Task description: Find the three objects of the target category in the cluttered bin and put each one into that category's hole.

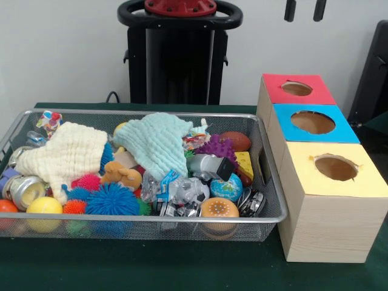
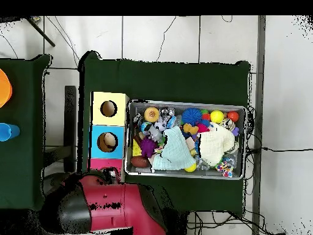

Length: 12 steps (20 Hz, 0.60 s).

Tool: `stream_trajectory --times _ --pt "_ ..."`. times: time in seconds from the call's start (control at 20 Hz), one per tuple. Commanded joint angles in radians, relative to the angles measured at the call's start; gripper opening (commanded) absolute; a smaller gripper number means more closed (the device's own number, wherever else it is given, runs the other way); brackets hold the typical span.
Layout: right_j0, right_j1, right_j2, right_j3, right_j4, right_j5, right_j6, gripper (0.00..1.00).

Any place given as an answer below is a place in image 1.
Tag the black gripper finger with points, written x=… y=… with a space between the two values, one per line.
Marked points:
x=290 y=9
x=319 y=9

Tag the multicoloured knotted cloth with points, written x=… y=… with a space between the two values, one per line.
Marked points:
x=48 y=122

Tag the wooden box with three holes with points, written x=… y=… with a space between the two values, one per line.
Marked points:
x=327 y=230

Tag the shallow metal mesh bin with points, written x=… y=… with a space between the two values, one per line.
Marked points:
x=182 y=219

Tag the dark green table cloth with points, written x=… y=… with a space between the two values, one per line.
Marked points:
x=182 y=266
x=380 y=122

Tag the brown toy football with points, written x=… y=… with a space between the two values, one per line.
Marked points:
x=236 y=141

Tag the purple spiky ball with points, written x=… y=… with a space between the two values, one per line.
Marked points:
x=215 y=148

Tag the yellow cheese toy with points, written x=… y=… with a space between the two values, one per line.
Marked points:
x=245 y=165

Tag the blue globe ball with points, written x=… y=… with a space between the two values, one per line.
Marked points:
x=225 y=188

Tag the light blue muslin cloth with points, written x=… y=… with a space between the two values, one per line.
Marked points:
x=151 y=142

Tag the toy burger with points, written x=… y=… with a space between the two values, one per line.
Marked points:
x=219 y=207

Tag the large blue spiky ball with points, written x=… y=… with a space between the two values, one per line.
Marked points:
x=112 y=200

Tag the cream muslin cloth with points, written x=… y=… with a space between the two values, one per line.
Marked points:
x=66 y=151

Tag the yellow smooth ball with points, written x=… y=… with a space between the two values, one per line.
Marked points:
x=44 y=206

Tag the orange smooth ball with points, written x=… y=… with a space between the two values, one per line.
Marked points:
x=7 y=206

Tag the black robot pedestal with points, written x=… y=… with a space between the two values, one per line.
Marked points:
x=179 y=60

